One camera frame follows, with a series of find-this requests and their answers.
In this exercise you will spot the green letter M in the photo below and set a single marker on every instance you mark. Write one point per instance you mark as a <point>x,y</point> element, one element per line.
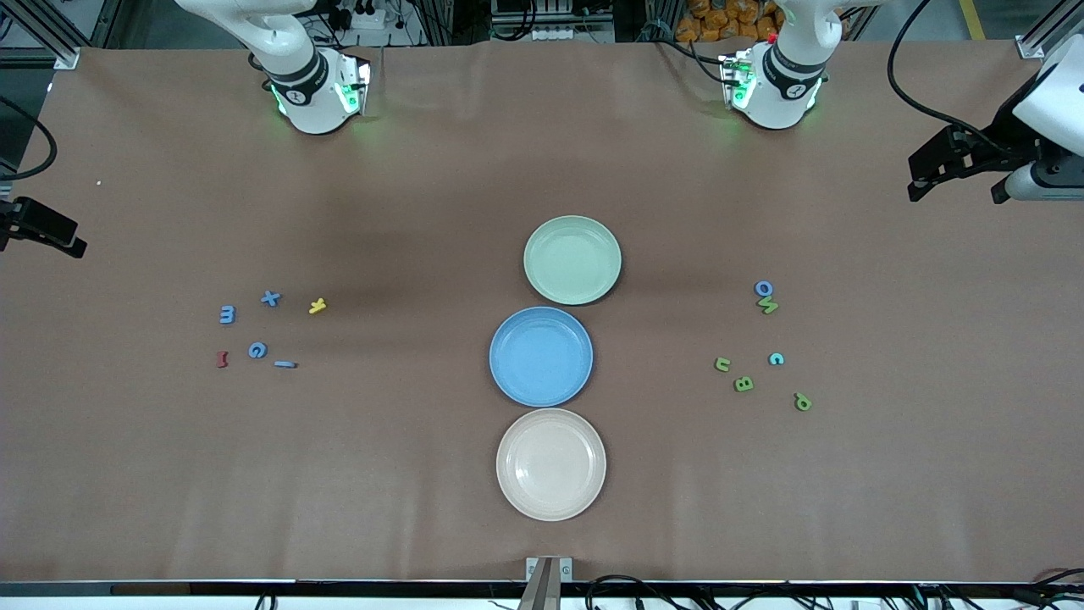
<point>768,306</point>

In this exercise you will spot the yellow letter K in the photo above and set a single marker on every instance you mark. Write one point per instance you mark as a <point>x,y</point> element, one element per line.
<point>318,306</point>

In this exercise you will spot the blue letter O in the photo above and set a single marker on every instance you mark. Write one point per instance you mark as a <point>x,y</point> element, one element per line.
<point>764,285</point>

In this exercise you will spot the blue letter E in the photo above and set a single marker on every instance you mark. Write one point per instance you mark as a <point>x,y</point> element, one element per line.
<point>227,314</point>

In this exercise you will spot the green letter B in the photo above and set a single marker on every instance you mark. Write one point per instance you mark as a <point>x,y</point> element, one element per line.
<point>743,384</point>

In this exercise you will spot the aluminium frame profile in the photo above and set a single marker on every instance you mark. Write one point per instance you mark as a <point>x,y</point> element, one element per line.
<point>66,58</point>
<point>1029,48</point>

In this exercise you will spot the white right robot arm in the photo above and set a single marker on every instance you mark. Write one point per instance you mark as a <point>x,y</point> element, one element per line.
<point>313,93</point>

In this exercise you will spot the blue round plate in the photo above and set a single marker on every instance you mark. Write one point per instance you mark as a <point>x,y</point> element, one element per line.
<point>542,356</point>

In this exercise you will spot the green letter P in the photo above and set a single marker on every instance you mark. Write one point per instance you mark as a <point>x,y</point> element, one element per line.
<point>802,402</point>

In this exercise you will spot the brown table cover sheet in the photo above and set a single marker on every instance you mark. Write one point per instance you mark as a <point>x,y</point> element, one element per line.
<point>423,474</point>

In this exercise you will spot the blue letter G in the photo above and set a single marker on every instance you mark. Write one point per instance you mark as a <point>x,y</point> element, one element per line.
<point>257,350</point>

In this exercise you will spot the orange snack bags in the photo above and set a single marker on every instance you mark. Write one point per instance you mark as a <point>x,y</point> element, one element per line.
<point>720,21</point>

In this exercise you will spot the blue letter X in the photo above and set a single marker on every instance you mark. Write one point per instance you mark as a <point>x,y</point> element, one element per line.
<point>270,297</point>

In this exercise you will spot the grey metal camera mount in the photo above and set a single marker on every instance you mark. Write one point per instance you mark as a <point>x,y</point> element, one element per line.
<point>546,585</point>

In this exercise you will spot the beige round plate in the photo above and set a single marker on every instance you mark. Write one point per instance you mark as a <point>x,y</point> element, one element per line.
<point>550,464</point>

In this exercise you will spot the white power strip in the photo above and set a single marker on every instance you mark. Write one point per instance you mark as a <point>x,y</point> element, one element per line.
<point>364,15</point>

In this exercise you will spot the pale green round plate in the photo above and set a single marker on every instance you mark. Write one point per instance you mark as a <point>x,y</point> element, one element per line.
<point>572,260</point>

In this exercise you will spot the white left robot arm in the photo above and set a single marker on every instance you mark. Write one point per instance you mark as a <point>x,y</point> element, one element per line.
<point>779,93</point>

